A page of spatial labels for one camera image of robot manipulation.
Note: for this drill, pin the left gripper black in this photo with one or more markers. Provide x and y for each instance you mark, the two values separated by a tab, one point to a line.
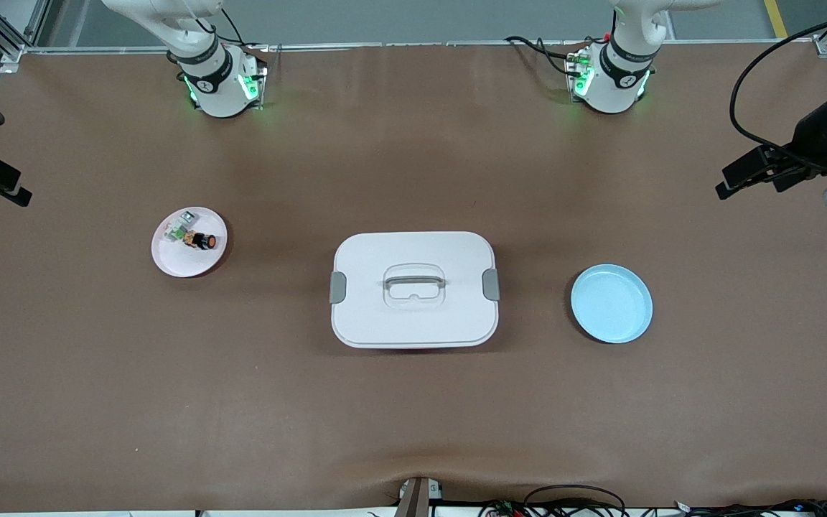
810	136

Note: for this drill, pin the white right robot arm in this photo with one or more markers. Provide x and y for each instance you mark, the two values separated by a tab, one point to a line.
216	79

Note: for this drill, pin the white lidded storage box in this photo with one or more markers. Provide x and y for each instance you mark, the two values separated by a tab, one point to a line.
413	316

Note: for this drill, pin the pink round plate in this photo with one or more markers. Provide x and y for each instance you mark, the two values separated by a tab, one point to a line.
184	262

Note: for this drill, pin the light blue round plate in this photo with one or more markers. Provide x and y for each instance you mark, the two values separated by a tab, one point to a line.
611	305

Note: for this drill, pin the brown table mat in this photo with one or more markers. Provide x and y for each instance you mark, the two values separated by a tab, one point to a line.
413	416

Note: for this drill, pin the aluminium frame rail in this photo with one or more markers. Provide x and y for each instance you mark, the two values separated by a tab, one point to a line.
421	45

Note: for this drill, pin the aluminium camera stand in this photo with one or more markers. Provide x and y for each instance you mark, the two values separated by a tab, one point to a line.
417	499

